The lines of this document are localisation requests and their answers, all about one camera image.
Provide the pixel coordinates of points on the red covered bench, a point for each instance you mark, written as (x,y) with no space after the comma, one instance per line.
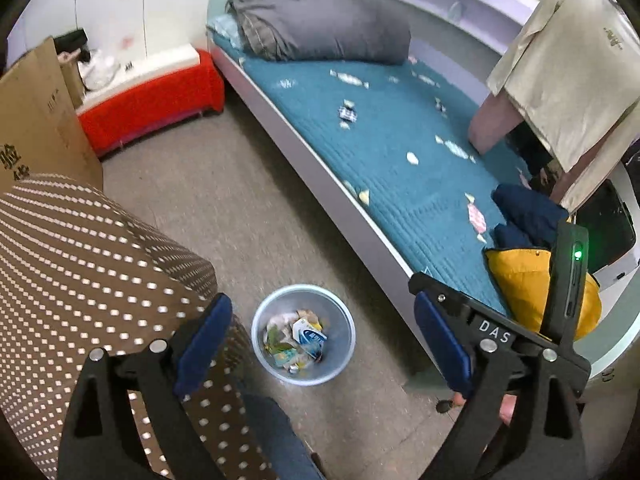
(150,100)

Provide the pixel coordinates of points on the blue white packet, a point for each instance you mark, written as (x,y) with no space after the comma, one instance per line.
(306,335)

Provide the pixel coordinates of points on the light blue plastic bin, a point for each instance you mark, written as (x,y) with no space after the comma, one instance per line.
(340,325)

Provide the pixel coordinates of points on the brown polka-dot cushion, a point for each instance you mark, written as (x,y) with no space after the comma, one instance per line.
(100,270)

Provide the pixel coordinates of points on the teal bed mattress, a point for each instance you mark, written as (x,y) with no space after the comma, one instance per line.
(390,125)

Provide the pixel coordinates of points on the black bag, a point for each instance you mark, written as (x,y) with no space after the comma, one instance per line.
(72,40)

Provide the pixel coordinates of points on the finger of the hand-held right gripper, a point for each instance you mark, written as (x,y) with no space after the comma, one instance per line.
(487,324)

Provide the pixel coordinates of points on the beige paper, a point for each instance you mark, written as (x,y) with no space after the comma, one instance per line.
(282,321)

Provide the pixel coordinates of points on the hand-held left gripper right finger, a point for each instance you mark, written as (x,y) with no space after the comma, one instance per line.
(442,345)

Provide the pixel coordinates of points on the brown cardboard box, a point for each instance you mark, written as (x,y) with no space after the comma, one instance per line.
(35,110)

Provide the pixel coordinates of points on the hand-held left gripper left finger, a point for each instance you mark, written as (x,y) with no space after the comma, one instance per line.
(202,345)

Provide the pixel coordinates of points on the grey folded duvet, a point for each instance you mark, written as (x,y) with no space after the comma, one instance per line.
(325,25)

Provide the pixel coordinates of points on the beige hanging garment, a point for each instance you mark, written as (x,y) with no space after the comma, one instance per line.
(570,60)

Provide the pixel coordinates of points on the light blue pillow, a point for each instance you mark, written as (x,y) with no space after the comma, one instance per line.
(222,27)

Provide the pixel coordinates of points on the yellow navy jacket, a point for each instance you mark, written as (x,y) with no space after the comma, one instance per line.
(520,285)

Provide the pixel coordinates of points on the white foam board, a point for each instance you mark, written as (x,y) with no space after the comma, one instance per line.
(170,57)

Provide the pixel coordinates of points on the navy blue clothing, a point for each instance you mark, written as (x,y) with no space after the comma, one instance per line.
(530,215)

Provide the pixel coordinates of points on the pink hanging garment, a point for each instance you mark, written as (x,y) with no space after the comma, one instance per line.
(492,125)

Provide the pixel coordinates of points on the white wardrobe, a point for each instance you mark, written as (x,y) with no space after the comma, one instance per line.
(165,5)

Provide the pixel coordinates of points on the pale pink butterfly sticker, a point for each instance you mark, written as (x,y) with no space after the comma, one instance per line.
(127,40)

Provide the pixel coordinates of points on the white plastic bag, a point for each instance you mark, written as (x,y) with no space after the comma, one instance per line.
(100,72)

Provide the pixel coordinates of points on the green wrapper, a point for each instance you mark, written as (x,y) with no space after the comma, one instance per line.
(277,344)

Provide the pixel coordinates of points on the white black appliance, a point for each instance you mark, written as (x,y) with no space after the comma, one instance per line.
(607,215)

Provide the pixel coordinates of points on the yellow white packet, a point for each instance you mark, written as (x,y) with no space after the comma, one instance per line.
(285,358)

